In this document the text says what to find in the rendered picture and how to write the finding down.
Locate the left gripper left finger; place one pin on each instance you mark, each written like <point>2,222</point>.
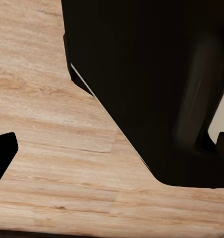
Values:
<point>8,149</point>

